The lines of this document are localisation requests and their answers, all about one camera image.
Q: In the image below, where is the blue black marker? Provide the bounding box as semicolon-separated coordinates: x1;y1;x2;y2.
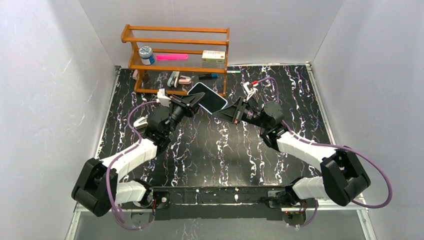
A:
198;73;218;80

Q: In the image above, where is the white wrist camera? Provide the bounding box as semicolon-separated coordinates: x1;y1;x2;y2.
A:
156;88;171;107
242;81;259;101

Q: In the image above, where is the white red box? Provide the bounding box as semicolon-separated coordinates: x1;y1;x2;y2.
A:
201;50;226;64

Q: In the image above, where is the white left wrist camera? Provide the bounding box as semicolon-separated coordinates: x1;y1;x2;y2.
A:
156;88;171;107

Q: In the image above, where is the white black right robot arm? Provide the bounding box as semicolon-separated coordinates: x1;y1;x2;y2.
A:
213;97;371;206

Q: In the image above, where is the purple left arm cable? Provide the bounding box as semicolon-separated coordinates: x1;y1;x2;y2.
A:
105;100;160;231

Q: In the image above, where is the grey blue stapler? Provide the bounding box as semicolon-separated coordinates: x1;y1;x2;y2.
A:
167;71;180;88

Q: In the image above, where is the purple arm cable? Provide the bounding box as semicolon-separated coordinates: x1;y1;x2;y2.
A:
256;76;393;229
105;100;160;231

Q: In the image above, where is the pink ruler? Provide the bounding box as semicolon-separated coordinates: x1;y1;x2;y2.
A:
156;53;189;61

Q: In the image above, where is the green pen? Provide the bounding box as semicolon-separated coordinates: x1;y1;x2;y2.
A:
226;70;241;74

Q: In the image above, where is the blue white jar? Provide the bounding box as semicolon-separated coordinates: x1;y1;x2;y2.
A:
138;46;155;66

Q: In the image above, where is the light blue phone case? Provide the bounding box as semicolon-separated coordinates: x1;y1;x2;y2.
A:
187;82;229;116

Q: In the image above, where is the orange wooden shelf rack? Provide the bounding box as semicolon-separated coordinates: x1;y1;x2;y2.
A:
120;24;230;97

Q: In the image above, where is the pink stapler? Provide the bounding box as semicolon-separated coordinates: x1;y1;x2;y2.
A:
178;75;192;85

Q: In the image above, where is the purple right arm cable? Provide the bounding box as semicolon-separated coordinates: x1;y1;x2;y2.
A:
256;76;393;229

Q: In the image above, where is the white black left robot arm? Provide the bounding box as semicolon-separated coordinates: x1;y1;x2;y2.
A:
71;92;205;217

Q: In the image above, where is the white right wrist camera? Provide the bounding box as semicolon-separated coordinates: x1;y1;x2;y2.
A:
242;81;259;101

